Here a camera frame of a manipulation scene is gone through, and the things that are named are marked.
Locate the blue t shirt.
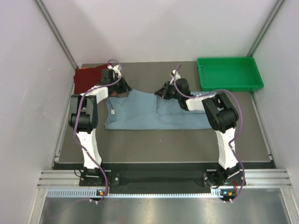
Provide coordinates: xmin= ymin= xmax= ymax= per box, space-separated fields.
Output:
xmin=105 ymin=90 xmax=211 ymax=130

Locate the purple cable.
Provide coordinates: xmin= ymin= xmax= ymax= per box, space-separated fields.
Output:
xmin=72 ymin=59 xmax=123 ymax=203
xmin=173 ymin=64 xmax=245 ymax=203

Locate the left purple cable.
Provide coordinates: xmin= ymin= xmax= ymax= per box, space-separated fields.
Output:
xmin=72 ymin=59 xmax=123 ymax=203

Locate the left aluminium corner post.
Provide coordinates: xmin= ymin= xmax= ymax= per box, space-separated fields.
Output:
xmin=33 ymin=0 xmax=78 ymax=69

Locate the aluminium corner post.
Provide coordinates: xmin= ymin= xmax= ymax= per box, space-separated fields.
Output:
xmin=33 ymin=0 xmax=78 ymax=69
xmin=247 ymin=0 xmax=286 ymax=57

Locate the grey slotted cable duct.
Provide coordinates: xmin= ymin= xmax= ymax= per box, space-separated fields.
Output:
xmin=46 ymin=189 xmax=233 ymax=199

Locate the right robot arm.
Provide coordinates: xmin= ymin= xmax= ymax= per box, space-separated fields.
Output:
xmin=154 ymin=78 xmax=241 ymax=188

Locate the aluminium frame rail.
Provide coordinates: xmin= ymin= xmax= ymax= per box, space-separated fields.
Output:
xmin=37 ymin=169 xmax=292 ymax=188

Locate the right aluminium corner post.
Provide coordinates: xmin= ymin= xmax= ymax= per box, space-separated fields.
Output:
xmin=247 ymin=0 xmax=286 ymax=57

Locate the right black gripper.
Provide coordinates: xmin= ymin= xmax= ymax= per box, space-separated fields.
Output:
xmin=155 ymin=81 xmax=182 ymax=100

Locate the green plastic tray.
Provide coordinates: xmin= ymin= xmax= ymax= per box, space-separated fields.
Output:
xmin=197 ymin=57 xmax=264 ymax=91

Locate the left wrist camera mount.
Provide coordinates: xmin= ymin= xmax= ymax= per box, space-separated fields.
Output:
xmin=112 ymin=65 xmax=122 ymax=79

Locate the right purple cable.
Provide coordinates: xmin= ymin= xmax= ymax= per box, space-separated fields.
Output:
xmin=173 ymin=64 xmax=245 ymax=203

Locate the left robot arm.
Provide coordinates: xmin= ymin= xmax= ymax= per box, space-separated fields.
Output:
xmin=69 ymin=65 xmax=132 ymax=186

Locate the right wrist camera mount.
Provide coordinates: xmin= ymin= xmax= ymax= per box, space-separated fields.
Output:
xmin=170 ymin=70 xmax=181 ymax=85

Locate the dark red folded t shirt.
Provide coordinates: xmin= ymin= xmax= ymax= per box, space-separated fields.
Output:
xmin=73 ymin=64 xmax=107 ymax=94

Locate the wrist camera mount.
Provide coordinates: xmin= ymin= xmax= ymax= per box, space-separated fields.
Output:
xmin=170 ymin=70 xmax=181 ymax=85
xmin=112 ymin=65 xmax=122 ymax=79

